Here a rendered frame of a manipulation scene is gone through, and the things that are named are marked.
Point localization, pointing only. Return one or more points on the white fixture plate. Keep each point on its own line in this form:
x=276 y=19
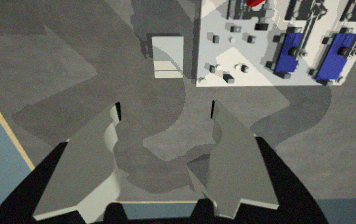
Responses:
x=212 y=22

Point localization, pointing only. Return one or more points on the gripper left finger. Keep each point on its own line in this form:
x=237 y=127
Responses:
x=75 y=182

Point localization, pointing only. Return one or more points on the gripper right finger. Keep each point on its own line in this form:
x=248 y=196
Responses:
x=248 y=180

